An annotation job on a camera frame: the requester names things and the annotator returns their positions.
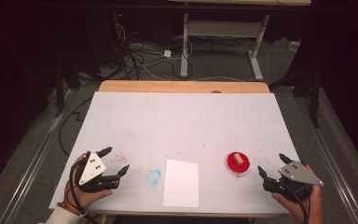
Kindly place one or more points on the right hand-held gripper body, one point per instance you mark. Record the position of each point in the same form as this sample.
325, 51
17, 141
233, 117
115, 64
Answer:
298, 174

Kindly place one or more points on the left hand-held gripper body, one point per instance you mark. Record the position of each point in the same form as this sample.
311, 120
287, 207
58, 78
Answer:
91, 168

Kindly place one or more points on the small wooden stamp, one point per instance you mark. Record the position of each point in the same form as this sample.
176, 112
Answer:
238, 159

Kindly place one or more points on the round red ink pad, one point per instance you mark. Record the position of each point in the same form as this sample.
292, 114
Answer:
233, 165

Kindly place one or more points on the person's left hand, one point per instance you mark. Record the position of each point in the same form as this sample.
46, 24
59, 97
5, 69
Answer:
85, 196

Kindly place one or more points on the person's right hand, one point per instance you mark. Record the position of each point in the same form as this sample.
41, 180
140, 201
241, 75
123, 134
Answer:
307, 207

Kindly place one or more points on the white paper sheet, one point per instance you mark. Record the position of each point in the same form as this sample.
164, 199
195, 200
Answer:
181, 183

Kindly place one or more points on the black metal stand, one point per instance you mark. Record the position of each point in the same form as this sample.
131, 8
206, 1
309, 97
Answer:
314, 93

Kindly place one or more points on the white board table cover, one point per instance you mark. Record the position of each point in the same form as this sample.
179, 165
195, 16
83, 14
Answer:
180, 124

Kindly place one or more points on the wooden table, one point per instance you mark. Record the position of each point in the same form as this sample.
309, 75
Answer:
183, 86

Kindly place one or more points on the white power strip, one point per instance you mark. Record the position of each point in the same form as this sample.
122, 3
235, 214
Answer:
294, 45

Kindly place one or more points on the white power adapter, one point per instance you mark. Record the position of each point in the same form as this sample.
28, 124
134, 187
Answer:
167, 53

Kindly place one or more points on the white desk with metal legs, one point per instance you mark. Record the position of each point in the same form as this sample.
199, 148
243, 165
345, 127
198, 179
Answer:
223, 28

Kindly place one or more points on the metal floor rail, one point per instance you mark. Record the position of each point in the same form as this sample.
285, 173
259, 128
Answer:
332, 161
34, 161

